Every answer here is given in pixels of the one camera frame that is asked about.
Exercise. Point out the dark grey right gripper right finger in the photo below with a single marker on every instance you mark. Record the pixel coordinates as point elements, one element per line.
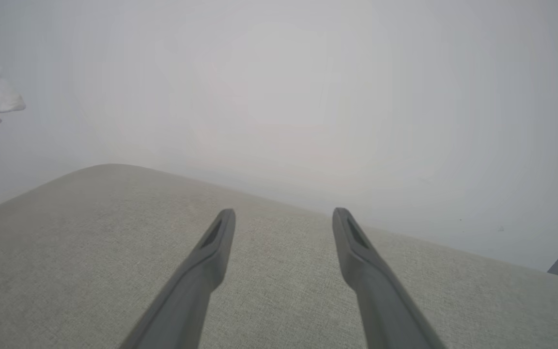
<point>376,291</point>

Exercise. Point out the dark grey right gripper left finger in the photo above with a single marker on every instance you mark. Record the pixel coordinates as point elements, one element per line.
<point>196,281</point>

